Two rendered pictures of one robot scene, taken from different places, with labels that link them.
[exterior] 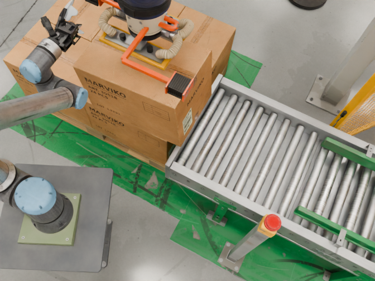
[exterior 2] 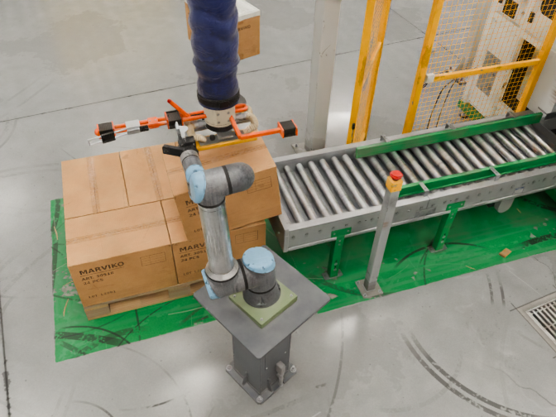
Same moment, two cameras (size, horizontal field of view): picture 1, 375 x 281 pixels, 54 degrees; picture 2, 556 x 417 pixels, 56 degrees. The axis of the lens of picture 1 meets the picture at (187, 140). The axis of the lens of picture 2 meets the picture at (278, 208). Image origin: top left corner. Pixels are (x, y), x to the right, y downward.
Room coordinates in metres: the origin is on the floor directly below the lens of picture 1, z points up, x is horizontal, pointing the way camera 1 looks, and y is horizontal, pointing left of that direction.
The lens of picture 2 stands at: (-0.87, 1.57, 2.90)
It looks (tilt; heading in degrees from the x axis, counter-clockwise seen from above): 44 degrees down; 319
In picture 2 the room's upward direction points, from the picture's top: 2 degrees clockwise
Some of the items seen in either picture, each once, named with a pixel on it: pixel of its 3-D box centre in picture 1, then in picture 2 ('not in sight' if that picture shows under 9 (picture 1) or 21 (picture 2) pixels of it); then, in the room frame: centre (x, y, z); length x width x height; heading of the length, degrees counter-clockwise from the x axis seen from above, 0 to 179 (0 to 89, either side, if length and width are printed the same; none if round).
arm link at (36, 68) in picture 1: (37, 64); (194, 170); (0.82, 0.63, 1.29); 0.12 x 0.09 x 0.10; 160
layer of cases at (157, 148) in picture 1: (127, 61); (161, 212); (1.58, 0.50, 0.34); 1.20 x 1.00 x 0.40; 69
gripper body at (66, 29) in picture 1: (63, 35); (187, 148); (0.98, 0.56, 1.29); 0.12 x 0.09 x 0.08; 160
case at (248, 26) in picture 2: not in sight; (222, 25); (2.84, -0.94, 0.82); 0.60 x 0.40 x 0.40; 176
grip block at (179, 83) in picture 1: (179, 86); (287, 128); (0.80, 0.06, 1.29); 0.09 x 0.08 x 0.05; 159
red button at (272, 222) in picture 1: (272, 223); (395, 175); (0.38, -0.39, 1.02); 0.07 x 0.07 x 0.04
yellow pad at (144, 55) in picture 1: (136, 44); (224, 136); (1.07, 0.28, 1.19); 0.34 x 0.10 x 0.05; 69
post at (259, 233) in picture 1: (246, 243); (381, 238); (0.38, -0.39, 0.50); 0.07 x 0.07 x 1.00; 69
